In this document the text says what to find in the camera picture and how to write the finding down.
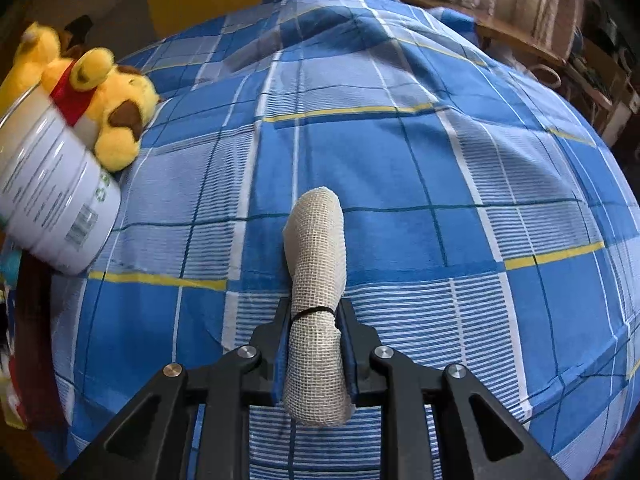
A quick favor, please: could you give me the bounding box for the pink patterned curtain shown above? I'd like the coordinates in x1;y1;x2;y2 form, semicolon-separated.
515;0;586;58

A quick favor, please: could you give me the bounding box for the gold tray surface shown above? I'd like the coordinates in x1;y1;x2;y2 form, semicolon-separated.
0;245;68;431

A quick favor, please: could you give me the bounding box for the colour-block padded headboard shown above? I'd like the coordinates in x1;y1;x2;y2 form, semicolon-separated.
65;0;383;43

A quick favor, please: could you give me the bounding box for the wooden desk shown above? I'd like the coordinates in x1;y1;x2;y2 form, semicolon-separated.
400;0;566;66

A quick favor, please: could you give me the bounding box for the white metal can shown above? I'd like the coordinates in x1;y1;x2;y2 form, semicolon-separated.
0;82;122;276

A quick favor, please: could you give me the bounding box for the beige gauze roll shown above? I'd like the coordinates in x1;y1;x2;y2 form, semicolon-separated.
281;186;357;428

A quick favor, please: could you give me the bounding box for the blue plaid blanket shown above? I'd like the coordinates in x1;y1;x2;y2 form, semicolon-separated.
47;0;640;480

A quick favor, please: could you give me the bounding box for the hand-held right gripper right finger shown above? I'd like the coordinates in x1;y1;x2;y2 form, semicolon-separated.
336;299;566;480

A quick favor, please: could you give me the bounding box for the yellow plush bear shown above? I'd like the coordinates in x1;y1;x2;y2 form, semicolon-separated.
0;21;161;171

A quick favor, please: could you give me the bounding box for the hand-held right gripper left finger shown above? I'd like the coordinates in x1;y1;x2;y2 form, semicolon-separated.
60;297;292;480

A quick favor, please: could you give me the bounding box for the round basket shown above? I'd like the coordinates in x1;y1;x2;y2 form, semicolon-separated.
530;62;563;92

